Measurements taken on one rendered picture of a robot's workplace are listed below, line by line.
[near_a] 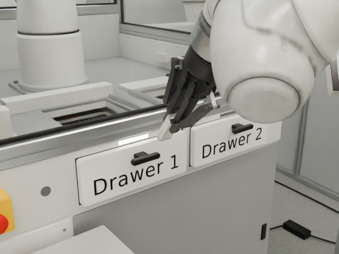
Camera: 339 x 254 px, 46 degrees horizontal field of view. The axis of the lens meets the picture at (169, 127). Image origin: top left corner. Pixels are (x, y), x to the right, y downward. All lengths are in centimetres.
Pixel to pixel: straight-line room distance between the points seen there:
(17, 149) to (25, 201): 11
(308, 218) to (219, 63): 209
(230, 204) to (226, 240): 13
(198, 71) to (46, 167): 38
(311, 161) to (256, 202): 145
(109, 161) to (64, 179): 10
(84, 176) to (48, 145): 11
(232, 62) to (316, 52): 9
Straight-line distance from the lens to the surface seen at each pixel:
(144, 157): 89
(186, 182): 108
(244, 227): 136
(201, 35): 62
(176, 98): 74
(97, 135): 88
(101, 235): 91
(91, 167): 87
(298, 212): 251
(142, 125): 93
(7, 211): 80
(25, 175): 84
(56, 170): 86
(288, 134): 284
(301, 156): 282
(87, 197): 90
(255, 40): 41
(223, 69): 42
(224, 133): 109
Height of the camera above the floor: 128
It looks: 20 degrees down
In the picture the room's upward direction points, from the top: straight up
